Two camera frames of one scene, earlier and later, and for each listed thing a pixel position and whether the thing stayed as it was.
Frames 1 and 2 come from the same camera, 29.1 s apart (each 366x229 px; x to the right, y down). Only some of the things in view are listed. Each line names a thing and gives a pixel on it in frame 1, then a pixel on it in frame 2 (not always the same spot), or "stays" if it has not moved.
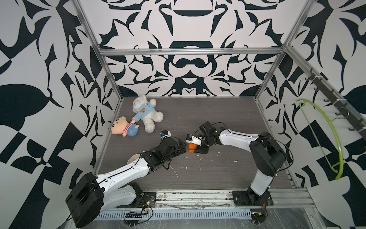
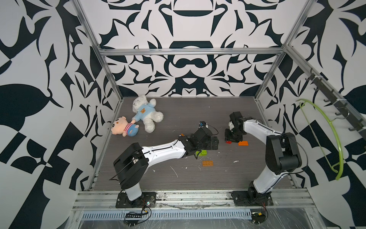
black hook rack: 339,102 stays
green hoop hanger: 341,163 stays
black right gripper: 199,149 to 227,137
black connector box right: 258,217 stays
